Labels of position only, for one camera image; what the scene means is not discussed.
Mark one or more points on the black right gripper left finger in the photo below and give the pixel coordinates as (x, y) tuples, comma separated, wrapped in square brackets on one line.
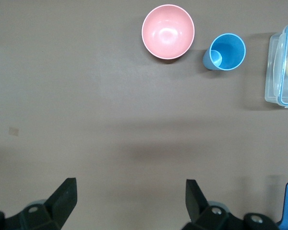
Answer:
[(60, 206)]

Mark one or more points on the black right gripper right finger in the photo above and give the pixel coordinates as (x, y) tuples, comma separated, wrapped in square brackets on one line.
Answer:
[(196, 206)]

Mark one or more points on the pink bowl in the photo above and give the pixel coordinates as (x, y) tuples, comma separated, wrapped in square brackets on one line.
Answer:
[(168, 31)]

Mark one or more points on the brown tape patch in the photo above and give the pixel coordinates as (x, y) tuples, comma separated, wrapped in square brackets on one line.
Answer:
[(14, 131)]

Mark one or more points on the clear container with blue-rimmed lid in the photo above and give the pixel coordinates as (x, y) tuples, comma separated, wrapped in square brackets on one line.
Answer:
[(274, 76)]

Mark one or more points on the blue plastic cup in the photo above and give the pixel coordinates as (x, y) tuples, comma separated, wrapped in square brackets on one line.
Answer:
[(230, 51)]

